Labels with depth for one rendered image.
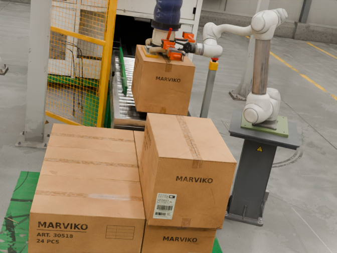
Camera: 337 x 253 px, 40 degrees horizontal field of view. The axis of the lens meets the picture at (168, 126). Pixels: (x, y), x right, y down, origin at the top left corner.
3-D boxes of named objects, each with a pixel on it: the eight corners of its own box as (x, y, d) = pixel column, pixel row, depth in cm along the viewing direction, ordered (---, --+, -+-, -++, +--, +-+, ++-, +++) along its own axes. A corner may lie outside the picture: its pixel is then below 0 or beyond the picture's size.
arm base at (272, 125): (278, 119, 356) (279, 113, 354) (276, 130, 336) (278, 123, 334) (254, 115, 360) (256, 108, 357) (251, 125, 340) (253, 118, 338)
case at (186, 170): (138, 170, 295) (147, 112, 280) (199, 175, 302) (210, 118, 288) (148, 225, 240) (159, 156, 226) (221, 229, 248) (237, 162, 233)
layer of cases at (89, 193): (50, 170, 360) (53, 123, 345) (175, 179, 377) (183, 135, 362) (26, 275, 250) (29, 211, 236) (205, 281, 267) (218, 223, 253)
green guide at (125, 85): (112, 52, 572) (113, 45, 569) (121, 53, 574) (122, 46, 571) (115, 94, 426) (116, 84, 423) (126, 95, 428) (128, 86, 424)
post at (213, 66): (190, 160, 449) (209, 60, 413) (197, 161, 450) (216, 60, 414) (191, 163, 443) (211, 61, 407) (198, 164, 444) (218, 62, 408)
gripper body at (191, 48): (196, 44, 344) (184, 42, 343) (194, 55, 347) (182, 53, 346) (195, 41, 351) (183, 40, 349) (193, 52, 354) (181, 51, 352)
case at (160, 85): (130, 89, 412) (136, 44, 398) (174, 93, 419) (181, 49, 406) (136, 111, 356) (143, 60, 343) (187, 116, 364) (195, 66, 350)
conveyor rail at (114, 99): (108, 64, 577) (110, 48, 570) (113, 64, 578) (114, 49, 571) (111, 140, 366) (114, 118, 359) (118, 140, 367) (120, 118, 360)
